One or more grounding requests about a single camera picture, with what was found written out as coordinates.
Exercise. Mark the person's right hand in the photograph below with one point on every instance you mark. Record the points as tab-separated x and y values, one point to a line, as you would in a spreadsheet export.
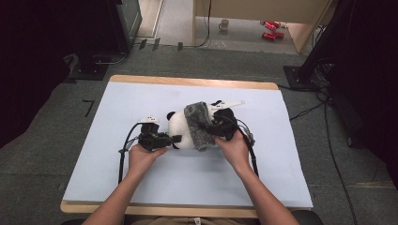
234	153

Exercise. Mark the wooden table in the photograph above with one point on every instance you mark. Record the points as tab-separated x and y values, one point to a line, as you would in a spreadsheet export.
200	82

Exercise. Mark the red can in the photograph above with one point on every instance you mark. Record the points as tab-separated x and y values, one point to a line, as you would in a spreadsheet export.
277	23
268	36
279	34
269	26

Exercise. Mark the grey fuzzy cloth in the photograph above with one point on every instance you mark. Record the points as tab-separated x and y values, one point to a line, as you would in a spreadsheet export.
197	125

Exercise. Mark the black metal stand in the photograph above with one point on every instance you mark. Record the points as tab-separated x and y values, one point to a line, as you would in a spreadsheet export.
316	47

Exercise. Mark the dark curtain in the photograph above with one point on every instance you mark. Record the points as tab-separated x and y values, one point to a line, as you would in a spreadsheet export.
28	62

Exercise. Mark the person's left hand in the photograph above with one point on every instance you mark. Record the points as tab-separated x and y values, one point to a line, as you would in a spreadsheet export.
144	159

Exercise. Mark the light blue table mat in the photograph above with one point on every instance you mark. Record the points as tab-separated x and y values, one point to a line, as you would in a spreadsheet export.
187	181

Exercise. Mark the beige mug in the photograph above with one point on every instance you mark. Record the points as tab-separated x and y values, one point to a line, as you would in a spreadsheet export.
223	24

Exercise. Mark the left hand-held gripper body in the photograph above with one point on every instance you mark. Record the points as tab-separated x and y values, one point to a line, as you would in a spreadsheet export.
153	139

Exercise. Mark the wooden partition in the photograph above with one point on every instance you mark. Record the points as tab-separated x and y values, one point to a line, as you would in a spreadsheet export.
250	9

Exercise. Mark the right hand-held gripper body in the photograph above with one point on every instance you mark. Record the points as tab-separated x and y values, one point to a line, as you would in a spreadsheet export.
223	123

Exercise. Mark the person's beige clothing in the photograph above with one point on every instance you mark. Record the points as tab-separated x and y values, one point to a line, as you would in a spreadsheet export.
187	221

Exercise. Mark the panda plush toy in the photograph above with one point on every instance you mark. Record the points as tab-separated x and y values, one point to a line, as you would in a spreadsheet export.
178	129

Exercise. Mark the black cabinet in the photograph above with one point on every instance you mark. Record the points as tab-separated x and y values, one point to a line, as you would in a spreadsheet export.
109	22

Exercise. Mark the black stand base plate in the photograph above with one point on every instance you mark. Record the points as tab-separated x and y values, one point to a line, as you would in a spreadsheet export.
89	71

